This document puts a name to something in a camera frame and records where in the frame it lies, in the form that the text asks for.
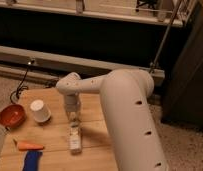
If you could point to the orange toy carrot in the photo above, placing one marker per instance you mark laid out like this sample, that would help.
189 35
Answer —
24 145

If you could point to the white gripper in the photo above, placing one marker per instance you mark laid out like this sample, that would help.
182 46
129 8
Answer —
72 106

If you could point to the small white bottle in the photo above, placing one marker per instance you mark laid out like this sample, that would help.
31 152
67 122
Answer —
75 141

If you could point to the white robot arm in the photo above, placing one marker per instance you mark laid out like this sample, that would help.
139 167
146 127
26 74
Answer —
123 98

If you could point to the long grey baseboard rail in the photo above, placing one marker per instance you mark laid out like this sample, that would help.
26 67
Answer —
60 62

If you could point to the blue cloth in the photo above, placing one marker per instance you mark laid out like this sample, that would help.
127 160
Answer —
31 161

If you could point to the red bowl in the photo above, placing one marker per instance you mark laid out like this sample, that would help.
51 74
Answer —
12 116

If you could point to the white paper cup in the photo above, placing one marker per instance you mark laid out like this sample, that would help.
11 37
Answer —
40 111

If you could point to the metal pole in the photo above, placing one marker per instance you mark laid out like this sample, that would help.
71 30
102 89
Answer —
173 16

